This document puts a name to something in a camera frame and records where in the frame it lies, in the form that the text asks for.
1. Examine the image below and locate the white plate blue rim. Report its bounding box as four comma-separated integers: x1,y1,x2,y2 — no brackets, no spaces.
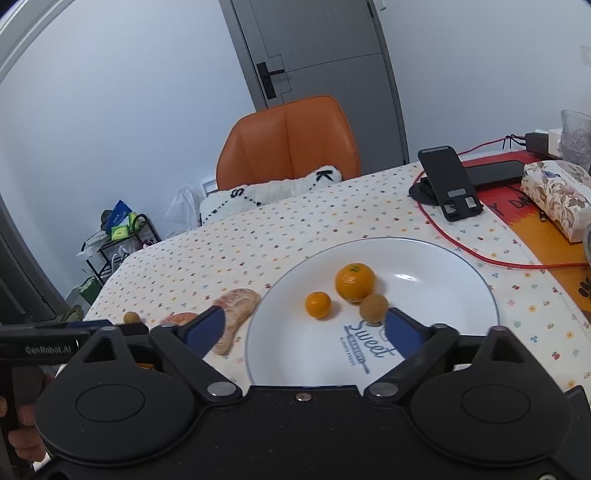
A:
245,238,500,389

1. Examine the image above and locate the black wire rack shelf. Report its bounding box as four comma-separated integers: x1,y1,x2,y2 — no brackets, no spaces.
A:
77,212,161,286

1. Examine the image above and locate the small orange mandarin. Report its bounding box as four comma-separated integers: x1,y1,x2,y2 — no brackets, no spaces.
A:
304,291,332,320

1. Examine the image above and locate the black power adapter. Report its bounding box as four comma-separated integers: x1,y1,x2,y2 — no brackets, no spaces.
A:
524,132,550,157

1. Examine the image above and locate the black door handle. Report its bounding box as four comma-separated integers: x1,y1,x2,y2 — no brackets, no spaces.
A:
256,62,286,100

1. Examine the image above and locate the brown longan fruit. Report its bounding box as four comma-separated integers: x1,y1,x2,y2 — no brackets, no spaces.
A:
360,294,390,325

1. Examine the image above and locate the red orange table mat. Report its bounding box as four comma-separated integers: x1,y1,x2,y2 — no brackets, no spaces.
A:
461,150,591,331

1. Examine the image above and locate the greenish brown kiwi fruit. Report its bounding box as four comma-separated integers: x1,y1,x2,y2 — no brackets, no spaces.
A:
123,311,141,325

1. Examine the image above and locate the blue box on rack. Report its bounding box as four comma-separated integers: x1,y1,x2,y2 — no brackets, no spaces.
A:
104,200,132,233

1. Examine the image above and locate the white plastic bag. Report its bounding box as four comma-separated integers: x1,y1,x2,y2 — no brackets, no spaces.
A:
164,187,201,238

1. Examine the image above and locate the green package on rack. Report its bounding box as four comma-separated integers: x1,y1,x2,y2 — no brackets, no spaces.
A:
110,224,130,241

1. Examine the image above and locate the white fluffy letter cushion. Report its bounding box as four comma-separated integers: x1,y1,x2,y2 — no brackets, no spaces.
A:
199,165,342,225

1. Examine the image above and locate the red cable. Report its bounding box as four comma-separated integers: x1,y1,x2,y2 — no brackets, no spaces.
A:
413,136,590,270

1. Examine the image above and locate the peeled pomelo segment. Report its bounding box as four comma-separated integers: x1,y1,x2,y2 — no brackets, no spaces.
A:
212,288,260,356
160,312,197,326

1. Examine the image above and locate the dotted cream tablecloth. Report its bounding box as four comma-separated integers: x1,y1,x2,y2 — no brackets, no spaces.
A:
88,165,590,389

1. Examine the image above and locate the person's left hand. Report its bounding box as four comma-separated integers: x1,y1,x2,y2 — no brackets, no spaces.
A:
1,367,53,463

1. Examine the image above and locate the black flat device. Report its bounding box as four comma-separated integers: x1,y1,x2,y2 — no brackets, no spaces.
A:
466,160,524,188

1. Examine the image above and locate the grey door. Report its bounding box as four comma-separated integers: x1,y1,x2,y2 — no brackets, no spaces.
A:
221,0,410,173

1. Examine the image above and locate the orange leather chair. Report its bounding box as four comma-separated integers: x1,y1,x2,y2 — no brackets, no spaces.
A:
215,95,362,190

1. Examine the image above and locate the clear glass cup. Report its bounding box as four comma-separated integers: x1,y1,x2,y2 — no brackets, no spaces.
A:
560,110,590,169

